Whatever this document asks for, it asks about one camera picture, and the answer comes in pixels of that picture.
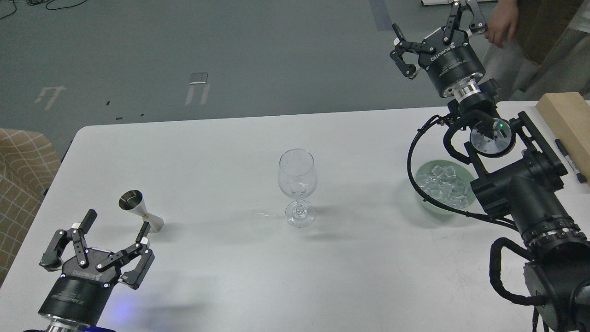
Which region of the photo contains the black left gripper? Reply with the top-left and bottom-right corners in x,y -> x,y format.
38,209 -> 155,329

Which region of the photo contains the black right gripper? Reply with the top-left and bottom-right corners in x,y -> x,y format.
389,0 -> 488,98

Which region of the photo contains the steel double jigger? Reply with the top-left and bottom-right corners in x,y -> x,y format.
118,190 -> 164,233

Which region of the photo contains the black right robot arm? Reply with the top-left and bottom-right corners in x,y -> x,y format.
390,0 -> 590,332

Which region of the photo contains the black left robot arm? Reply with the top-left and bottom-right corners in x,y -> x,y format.
38,209 -> 164,332

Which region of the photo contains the pile of clear ice cubes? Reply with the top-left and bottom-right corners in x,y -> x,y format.
414,160 -> 475,210

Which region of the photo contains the clear wine glass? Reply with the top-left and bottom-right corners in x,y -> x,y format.
278,148 -> 318,228

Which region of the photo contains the person's hand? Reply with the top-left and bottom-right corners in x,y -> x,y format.
484,0 -> 519,48

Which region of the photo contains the tan checkered cushion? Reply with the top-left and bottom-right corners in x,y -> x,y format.
0,128 -> 61,283

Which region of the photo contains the green bowl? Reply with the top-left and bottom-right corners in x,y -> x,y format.
413,159 -> 476,215

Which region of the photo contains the light wooden block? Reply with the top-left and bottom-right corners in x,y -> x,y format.
536,92 -> 590,179

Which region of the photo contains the black marker pen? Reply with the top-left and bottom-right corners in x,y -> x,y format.
555,139 -> 588,184

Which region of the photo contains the black cable on floor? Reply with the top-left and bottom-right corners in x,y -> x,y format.
0,0 -> 88,20

